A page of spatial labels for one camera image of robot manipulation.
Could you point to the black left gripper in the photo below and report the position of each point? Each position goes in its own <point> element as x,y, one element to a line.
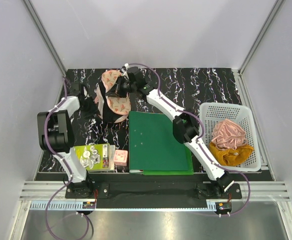
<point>93,110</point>

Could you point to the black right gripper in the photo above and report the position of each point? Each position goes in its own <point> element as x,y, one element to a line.
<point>116,91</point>

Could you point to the pink floral mesh laundry bag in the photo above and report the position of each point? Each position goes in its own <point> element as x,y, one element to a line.
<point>119,105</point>

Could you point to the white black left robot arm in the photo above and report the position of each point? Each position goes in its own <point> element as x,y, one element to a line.
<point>56,135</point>

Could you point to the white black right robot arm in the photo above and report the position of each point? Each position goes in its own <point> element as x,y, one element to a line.
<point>187,129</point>

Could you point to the lime green illustrated book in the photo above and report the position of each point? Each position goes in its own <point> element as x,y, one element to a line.
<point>97,157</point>

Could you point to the small pink box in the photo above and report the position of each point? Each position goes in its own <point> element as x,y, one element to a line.
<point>120,157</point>

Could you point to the white perforated plastic basket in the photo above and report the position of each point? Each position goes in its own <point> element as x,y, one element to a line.
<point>211,113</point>

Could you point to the light green folder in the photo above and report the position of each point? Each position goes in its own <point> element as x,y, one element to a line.
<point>163,154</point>

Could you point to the pink lace garment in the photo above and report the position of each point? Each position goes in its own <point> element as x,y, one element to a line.
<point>228,135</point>

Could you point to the mustard yellow garment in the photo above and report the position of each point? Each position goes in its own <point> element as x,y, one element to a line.
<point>231,157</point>

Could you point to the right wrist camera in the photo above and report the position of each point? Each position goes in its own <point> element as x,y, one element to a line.
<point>133,74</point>

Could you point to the dark green ring binder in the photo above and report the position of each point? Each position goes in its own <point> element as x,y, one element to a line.
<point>136,122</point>

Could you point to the left aluminium frame post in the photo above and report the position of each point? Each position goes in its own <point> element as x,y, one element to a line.
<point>44,35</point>

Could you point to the aluminium frame post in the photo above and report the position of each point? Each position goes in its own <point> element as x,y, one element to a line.
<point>44,35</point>
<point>264,29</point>

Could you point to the aluminium rail crossbar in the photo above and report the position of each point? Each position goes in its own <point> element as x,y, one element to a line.
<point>258,191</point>

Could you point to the white slotted cable duct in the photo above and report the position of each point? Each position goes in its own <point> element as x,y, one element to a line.
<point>104,205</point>

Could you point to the right aluminium frame post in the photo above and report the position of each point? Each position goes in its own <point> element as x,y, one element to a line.
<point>264,29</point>

